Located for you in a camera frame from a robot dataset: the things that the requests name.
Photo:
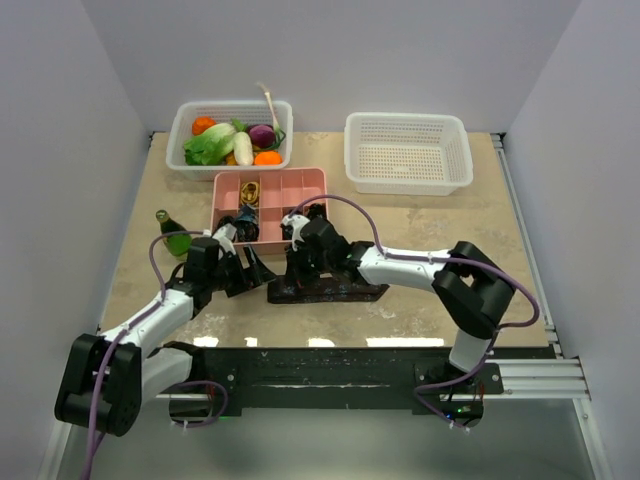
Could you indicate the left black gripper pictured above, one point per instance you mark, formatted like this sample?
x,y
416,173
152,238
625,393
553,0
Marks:
x,y
254,276

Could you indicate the white empty basket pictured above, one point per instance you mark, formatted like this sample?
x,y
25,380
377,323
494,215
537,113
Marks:
x,y
407,154

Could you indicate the orange tomato back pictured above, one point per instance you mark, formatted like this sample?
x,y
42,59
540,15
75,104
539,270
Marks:
x,y
201,124

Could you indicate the purple onion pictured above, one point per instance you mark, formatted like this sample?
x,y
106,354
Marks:
x,y
262,136

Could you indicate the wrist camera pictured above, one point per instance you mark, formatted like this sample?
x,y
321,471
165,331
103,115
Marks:
x,y
224,236
298,222

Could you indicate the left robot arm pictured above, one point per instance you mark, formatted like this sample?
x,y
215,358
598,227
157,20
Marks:
x,y
109,376

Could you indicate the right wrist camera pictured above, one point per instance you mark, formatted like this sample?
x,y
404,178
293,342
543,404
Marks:
x,y
298,222

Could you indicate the rolled dark blue tie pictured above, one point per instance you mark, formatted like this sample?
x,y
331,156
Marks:
x,y
245,222

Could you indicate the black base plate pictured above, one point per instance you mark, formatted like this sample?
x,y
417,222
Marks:
x,y
231,380

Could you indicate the aluminium frame rail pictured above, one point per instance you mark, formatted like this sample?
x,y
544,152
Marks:
x,y
520,379

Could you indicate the brown patterned tie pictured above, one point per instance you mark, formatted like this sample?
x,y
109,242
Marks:
x,y
325,294

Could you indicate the white radish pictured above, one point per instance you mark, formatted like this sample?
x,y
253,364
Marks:
x,y
243,149

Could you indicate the green glass bottle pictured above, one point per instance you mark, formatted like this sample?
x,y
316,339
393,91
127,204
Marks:
x,y
176,240

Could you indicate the rolled yellow tie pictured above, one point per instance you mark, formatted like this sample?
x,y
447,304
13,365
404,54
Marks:
x,y
249,194

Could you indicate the orange front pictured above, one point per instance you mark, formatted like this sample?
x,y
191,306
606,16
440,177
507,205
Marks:
x,y
268,158

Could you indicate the rolled black orange tie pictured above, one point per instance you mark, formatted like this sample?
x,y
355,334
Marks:
x,y
317,210

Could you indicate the green onion stalk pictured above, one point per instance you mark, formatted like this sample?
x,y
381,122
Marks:
x,y
279,133

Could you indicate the white vegetable basket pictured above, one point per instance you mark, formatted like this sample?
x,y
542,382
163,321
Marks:
x,y
194,117

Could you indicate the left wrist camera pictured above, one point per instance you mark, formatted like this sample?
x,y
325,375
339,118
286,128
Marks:
x,y
224,236

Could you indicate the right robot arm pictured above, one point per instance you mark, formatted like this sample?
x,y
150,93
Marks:
x,y
473,290

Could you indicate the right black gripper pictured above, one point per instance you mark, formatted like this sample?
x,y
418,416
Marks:
x,y
294,259

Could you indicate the green lettuce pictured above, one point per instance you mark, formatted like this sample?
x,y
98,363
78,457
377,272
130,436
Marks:
x,y
210,147

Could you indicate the pink divided organizer tray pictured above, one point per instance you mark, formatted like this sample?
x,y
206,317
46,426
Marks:
x,y
279,191

